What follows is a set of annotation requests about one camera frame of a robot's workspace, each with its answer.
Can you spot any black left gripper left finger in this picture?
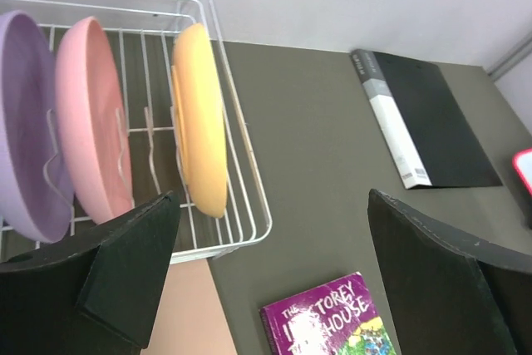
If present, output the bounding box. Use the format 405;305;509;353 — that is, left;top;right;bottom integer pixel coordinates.
1;192;180;354

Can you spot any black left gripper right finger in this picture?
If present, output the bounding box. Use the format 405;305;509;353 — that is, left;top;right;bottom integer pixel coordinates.
367;189;531;354

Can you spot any purple plate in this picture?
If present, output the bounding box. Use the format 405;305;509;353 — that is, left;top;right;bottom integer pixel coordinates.
1;11;74;243

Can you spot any pink plate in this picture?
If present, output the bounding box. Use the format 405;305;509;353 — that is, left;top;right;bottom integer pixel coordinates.
55;17;134;224

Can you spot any orange plate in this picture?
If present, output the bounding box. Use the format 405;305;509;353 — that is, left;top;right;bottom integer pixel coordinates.
170;22;228;219

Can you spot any purple treehouse book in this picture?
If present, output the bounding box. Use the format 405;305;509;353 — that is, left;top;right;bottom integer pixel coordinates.
260;272;397;355

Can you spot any pink framed whiteboard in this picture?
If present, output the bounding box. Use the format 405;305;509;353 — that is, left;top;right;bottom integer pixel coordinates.
512;148;532;195

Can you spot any black document folder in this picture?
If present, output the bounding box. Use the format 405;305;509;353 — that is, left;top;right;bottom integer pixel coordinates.
350;49;502;190

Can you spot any white wire dish rack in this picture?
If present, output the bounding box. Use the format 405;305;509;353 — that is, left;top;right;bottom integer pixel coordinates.
1;0;273;264

